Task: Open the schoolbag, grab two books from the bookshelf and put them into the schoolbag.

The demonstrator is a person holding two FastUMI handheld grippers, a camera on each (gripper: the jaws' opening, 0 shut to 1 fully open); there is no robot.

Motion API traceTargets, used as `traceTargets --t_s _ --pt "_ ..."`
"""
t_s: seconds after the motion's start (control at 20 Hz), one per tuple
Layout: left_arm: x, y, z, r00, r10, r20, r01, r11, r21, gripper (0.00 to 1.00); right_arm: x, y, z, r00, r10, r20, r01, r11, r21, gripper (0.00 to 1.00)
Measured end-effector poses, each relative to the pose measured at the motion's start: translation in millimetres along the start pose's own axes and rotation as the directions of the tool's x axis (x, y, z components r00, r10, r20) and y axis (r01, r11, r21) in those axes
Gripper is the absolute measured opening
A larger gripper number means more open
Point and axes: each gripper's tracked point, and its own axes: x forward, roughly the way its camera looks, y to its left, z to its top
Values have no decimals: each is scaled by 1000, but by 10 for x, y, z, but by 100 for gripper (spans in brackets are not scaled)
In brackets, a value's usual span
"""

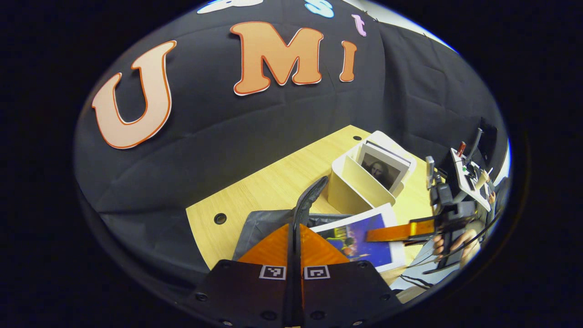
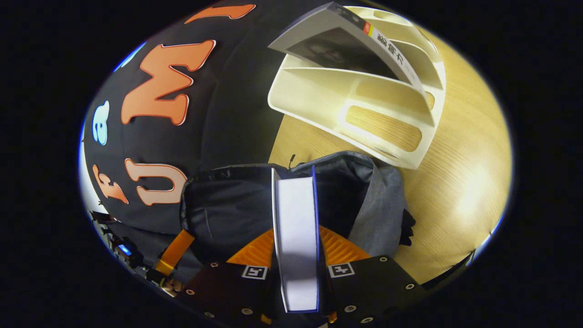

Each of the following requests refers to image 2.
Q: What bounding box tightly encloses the white bookshelf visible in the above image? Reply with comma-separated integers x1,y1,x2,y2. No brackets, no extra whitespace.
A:
268,5,447,170

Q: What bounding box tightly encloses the grey schoolbag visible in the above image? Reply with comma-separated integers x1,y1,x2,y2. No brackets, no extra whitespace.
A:
180,151,416,283

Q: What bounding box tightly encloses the black backdrop cloth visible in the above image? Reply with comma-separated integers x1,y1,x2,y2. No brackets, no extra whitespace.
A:
82,0,292,274

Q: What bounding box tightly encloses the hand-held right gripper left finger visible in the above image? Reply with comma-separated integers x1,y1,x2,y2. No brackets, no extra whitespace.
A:
175,228,276,326

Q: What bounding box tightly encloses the grey cover book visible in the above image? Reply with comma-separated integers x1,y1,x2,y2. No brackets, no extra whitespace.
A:
268,2,426,98

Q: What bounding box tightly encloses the blue cover book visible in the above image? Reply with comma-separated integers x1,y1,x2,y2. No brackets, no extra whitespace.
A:
271,165,320,314

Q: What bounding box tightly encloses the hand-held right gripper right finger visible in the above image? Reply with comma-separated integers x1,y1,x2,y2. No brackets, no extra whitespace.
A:
319,225,424,326

